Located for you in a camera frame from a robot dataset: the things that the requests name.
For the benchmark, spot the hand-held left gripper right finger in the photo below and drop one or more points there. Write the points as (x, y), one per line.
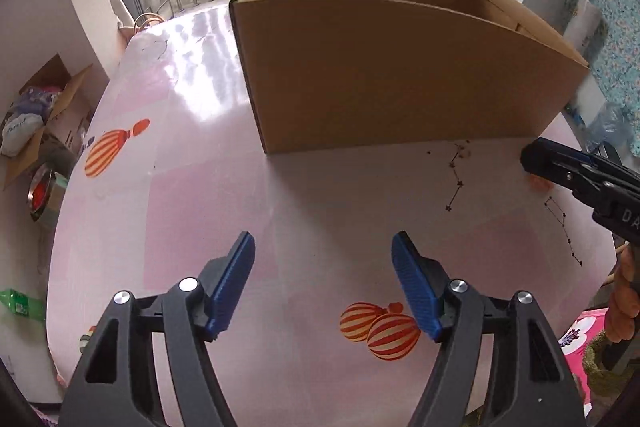
(415, 292)

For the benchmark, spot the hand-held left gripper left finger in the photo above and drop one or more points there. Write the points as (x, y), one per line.
(232, 287)

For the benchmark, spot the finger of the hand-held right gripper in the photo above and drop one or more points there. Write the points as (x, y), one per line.
(550, 164)
(612, 159)

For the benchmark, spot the large cardboard box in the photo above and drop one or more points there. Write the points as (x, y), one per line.
(375, 72)

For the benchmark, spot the person's right hand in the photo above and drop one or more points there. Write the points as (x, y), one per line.
(622, 302)

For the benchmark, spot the clear plastic bottle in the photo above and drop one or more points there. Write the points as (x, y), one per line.
(607, 124)

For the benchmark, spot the pink printed tablecloth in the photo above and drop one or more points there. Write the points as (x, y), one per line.
(300, 207)

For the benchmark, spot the pink printed mat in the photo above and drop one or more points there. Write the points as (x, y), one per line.
(582, 332)

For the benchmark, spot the teal floral cloth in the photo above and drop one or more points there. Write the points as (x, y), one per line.
(612, 7)

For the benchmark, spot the woven straw basket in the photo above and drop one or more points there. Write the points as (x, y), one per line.
(600, 374)

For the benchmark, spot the metal bowl on floor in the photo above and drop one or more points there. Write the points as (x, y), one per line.
(42, 194)

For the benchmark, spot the green plastic bottle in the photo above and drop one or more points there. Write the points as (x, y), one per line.
(20, 303)

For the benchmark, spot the small open cardboard box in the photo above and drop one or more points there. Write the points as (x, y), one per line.
(60, 112)

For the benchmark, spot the white stuffed bag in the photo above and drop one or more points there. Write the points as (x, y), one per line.
(17, 132)

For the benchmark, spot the purple clothing bundle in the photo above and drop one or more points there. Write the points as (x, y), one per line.
(35, 99)

